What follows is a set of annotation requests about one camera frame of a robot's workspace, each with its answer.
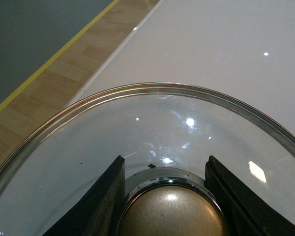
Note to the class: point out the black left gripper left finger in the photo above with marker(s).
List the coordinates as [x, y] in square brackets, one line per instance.
[92, 214]

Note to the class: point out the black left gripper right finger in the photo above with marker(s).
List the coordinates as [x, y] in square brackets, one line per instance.
[245, 212]

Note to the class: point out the glass pot lid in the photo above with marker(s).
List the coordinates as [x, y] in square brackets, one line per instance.
[166, 133]

